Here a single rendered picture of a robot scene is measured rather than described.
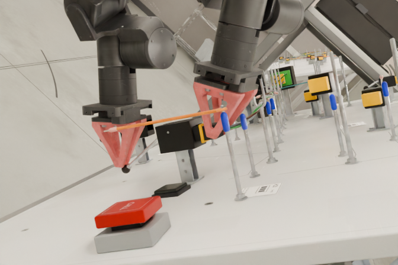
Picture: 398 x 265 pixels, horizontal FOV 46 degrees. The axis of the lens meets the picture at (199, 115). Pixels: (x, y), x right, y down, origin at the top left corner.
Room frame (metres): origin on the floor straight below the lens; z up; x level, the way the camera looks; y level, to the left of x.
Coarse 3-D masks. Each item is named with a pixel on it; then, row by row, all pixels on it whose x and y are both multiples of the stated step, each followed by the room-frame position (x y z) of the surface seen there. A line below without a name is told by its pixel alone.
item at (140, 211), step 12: (120, 204) 0.42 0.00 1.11; (132, 204) 0.42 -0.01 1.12; (144, 204) 0.41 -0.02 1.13; (156, 204) 0.42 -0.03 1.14; (96, 216) 0.39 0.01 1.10; (108, 216) 0.39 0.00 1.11; (120, 216) 0.39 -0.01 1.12; (132, 216) 0.39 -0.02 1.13; (144, 216) 0.39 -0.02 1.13; (120, 228) 0.40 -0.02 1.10
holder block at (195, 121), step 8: (184, 120) 0.66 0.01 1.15; (192, 120) 0.64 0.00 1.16; (200, 120) 0.67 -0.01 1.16; (160, 128) 0.64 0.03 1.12; (168, 128) 0.64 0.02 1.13; (176, 128) 0.64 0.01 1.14; (184, 128) 0.63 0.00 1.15; (160, 136) 0.64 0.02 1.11; (168, 136) 0.64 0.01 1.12; (176, 136) 0.64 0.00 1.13; (184, 136) 0.63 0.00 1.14; (192, 136) 0.63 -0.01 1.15; (160, 144) 0.64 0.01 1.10; (168, 144) 0.64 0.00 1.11; (176, 144) 0.63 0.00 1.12; (184, 144) 0.63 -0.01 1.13; (192, 144) 0.63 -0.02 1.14; (200, 144) 0.65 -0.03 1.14; (168, 152) 0.64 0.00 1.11
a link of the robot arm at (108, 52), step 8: (104, 40) 0.66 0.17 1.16; (112, 40) 0.66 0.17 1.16; (104, 48) 0.66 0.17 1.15; (112, 48) 0.66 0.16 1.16; (104, 56) 0.66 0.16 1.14; (112, 56) 0.66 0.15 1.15; (120, 56) 0.66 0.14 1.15; (104, 64) 0.66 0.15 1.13; (112, 64) 0.66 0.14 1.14; (120, 64) 0.66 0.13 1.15
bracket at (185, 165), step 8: (176, 152) 0.65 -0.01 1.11; (184, 152) 0.64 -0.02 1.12; (192, 152) 0.66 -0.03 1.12; (184, 160) 0.66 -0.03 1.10; (192, 160) 0.66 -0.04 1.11; (184, 168) 0.64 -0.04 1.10; (192, 168) 0.66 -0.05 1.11; (184, 176) 0.64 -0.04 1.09; (192, 176) 0.64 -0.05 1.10; (200, 176) 0.67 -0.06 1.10; (192, 184) 0.63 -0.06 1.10
